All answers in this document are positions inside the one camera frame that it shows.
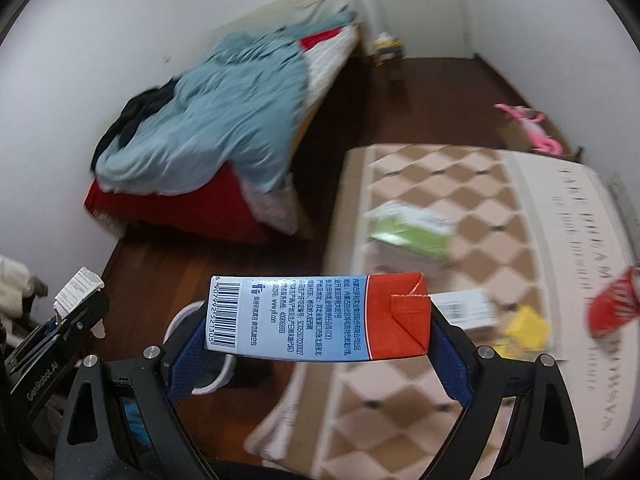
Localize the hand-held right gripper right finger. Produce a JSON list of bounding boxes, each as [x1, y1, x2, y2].
[[425, 305, 586, 480]]

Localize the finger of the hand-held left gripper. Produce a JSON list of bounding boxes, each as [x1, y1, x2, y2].
[[47, 290, 111, 342], [4, 327, 76, 367]]

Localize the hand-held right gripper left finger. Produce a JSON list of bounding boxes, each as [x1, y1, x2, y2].
[[52, 300, 236, 480]]

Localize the torn white paper carton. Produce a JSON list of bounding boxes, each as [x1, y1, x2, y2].
[[52, 266, 107, 338]]

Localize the white wastebasket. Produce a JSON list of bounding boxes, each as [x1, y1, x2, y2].
[[164, 301, 237, 397]]

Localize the white box with barcode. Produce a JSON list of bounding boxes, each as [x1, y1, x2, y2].
[[430, 288, 499, 332]]

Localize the yellow packet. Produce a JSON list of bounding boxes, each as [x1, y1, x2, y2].
[[501, 305, 554, 354]]

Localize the blue and orange carton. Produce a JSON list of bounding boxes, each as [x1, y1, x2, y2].
[[204, 272, 432, 363]]

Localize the green box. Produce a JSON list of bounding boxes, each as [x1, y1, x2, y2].
[[366, 201, 459, 262]]

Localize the red drink can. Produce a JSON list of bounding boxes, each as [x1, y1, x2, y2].
[[586, 263, 640, 341]]

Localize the white puffer jacket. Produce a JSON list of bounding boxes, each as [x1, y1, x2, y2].
[[0, 254, 37, 322]]

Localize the red bed sheet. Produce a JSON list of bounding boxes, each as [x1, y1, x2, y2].
[[84, 27, 347, 245]]

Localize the checkered tablecloth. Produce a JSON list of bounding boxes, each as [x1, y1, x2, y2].
[[242, 144, 640, 477]]

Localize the dark clothes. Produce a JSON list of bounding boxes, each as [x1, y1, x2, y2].
[[90, 77, 185, 171]]

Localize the cardboard box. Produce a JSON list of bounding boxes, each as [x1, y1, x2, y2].
[[499, 109, 586, 164]]

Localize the wooden bed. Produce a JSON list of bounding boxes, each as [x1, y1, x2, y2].
[[82, 0, 362, 247]]

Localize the light blue duvet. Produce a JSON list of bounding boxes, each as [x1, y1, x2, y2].
[[92, 10, 361, 195]]

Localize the pink plush toy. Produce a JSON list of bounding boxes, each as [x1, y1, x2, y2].
[[494, 103, 562, 155]]

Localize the white door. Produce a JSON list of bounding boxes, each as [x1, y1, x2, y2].
[[366, 0, 474, 59]]

